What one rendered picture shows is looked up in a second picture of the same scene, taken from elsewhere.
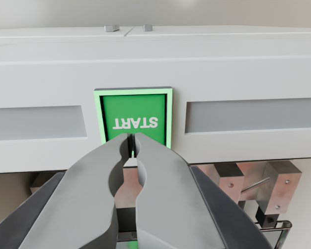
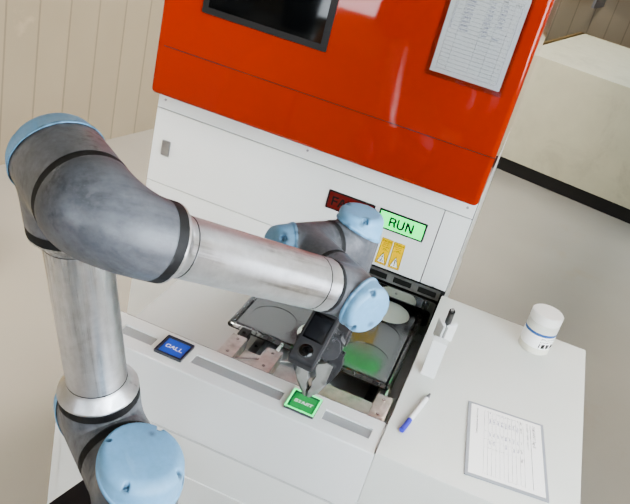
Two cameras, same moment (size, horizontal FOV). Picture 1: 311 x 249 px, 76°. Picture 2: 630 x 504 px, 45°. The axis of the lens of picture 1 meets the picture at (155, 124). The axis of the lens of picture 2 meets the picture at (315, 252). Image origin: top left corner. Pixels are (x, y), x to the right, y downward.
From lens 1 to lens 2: 125 cm
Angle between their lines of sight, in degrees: 35
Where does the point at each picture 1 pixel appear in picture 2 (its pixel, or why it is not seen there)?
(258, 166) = not seen: hidden behind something
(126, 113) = (305, 407)
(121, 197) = (337, 395)
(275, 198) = (237, 345)
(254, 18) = not seen: outside the picture
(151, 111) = (295, 403)
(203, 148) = (279, 383)
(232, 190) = (263, 362)
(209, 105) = (270, 396)
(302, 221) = (198, 310)
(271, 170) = not seen: hidden behind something
